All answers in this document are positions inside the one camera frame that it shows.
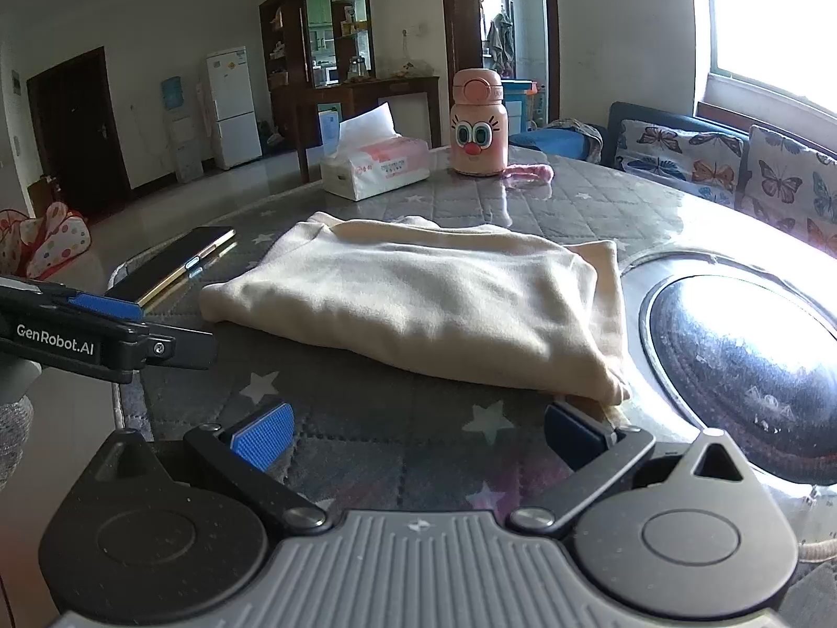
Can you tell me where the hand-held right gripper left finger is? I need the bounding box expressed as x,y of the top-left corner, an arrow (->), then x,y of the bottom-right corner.
92,400 -> 334,535

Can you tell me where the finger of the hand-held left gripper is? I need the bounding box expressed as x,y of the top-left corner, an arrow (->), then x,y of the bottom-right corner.
139,324 -> 218,371
0,276 -> 148,323

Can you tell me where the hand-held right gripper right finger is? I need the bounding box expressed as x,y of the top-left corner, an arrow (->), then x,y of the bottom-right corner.
508,402 -> 760,534

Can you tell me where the cream knit garment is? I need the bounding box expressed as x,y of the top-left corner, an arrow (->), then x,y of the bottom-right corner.
197,211 -> 632,405

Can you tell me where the black and gold smartphone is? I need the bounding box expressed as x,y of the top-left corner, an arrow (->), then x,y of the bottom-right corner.
103,226 -> 237,310

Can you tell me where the polka dot fabric bag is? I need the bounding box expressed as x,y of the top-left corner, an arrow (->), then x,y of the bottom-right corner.
0,201 -> 93,280

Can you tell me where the grey quilted star table cover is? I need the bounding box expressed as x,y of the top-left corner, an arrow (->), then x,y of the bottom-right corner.
108,153 -> 837,628

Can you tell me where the dark glass turntable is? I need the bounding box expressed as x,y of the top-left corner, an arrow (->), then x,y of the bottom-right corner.
637,267 -> 837,486

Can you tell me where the dark wooden door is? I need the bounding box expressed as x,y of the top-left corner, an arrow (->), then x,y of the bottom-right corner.
25,46 -> 133,218

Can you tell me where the water dispenser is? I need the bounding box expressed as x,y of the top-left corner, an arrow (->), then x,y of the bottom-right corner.
160,75 -> 205,185

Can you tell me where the white refrigerator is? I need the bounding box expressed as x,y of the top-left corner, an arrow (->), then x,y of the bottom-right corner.
205,46 -> 264,172

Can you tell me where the tissue box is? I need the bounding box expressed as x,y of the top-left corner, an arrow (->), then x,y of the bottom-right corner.
319,102 -> 431,203

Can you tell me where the butterfly print cushion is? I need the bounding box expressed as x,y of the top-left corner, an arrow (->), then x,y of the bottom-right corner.
739,124 -> 837,256
616,118 -> 748,208

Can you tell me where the blue fabric seat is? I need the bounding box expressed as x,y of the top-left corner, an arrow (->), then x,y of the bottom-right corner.
508,127 -> 604,163

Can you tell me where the grey crumpled cloth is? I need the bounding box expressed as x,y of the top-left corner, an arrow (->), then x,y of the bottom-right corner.
548,118 -> 605,145

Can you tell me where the dark wooden side table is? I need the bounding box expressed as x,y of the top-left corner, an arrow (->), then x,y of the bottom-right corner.
270,76 -> 442,185

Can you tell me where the pink cartoon face bottle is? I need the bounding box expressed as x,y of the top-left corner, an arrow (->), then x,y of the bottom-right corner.
447,68 -> 508,178

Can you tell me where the dark wooden display cabinet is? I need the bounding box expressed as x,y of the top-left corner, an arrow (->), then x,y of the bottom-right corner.
259,0 -> 378,135

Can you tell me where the dark blue sofa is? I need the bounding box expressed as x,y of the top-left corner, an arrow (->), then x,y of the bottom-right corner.
607,101 -> 837,257

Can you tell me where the hanging grey jacket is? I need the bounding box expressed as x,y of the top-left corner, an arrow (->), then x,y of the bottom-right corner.
484,11 -> 515,71

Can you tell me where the window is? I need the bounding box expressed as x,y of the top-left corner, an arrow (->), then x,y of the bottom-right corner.
692,0 -> 837,120

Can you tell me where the pink bottle strap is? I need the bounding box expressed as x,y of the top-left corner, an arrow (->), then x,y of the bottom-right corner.
502,163 -> 556,184

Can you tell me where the dark wooden door frame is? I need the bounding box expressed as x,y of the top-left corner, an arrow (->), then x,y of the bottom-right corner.
438,0 -> 482,145

